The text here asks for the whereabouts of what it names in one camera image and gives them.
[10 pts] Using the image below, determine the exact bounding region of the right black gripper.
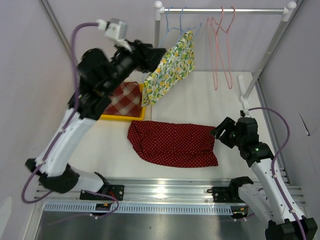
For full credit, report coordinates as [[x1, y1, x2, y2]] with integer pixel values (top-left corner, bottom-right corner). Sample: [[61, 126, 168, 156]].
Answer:
[[209, 117, 245, 149]]

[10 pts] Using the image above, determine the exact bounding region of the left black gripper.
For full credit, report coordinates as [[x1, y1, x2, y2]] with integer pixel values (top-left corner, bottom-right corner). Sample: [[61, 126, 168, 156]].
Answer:
[[103, 38, 167, 95]]

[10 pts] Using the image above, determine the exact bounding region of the red polka dot cloth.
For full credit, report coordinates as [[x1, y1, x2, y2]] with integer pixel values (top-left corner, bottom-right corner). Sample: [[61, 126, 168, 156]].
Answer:
[[127, 120, 219, 168]]

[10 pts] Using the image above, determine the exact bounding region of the lemon print skirt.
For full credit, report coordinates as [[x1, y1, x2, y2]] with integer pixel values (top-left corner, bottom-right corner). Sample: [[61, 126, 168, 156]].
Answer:
[[141, 30, 195, 107]]

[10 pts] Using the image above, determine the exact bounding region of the blue wire hanger back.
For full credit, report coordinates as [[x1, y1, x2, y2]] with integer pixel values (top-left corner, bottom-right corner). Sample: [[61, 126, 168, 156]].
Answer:
[[142, 6, 187, 83]]

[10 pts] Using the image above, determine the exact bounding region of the blue wire hanger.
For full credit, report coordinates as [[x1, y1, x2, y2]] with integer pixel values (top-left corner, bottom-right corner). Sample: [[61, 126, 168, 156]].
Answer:
[[142, 6, 187, 83], [142, 6, 202, 83]]

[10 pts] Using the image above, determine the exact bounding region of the blue wire hanger front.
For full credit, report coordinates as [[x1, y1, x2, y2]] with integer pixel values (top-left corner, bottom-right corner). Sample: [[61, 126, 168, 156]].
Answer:
[[142, 6, 202, 83]]

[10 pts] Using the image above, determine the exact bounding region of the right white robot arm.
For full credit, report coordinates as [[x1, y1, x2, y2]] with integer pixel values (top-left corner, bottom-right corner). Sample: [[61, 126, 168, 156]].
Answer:
[[210, 117, 318, 240]]

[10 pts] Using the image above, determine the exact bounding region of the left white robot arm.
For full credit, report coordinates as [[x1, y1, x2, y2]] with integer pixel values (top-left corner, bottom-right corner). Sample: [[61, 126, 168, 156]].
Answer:
[[25, 40, 166, 200]]

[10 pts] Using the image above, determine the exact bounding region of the red checkered cloth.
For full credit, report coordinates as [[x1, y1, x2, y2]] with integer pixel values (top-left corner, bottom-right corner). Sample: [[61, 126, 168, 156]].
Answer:
[[103, 81, 142, 118]]

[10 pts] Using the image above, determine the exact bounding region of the yellow plastic tray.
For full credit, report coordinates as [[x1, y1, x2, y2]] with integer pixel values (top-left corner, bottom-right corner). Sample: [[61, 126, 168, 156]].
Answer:
[[100, 81, 146, 122]]

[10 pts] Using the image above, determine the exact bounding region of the silver clothes rack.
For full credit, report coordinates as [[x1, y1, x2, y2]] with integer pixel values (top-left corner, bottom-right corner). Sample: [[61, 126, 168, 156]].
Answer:
[[154, 0, 298, 116]]

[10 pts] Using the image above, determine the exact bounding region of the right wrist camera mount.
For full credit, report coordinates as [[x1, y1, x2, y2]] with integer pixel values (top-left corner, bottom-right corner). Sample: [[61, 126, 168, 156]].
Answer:
[[240, 109, 252, 118]]

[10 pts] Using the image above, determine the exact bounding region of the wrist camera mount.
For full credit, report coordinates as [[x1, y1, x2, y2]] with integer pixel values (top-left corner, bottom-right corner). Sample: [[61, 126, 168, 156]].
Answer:
[[96, 18, 132, 52], [240, 109, 252, 118]]

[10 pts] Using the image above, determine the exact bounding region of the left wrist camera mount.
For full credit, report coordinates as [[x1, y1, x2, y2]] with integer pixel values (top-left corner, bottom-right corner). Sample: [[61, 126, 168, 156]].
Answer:
[[96, 18, 132, 52]]

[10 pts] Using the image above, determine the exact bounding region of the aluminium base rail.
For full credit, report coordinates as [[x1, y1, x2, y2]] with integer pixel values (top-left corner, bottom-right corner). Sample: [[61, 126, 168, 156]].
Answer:
[[44, 178, 245, 215]]

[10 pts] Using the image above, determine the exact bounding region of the pink wire hanger right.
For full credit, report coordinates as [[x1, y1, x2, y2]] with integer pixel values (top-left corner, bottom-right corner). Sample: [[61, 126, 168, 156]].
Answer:
[[211, 6, 236, 90]]

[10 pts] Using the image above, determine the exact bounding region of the pink wire hanger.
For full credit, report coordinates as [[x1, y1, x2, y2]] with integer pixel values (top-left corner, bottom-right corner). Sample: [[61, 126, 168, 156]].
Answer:
[[211, 6, 236, 90], [206, 7, 225, 91]]

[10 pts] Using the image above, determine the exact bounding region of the pink wire hanger left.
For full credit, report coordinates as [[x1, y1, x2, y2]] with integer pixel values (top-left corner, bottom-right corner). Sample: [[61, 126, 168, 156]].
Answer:
[[206, 7, 225, 91]]

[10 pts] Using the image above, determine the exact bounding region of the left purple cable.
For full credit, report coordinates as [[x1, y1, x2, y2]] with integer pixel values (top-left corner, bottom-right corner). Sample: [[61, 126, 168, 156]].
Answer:
[[21, 21, 120, 223]]

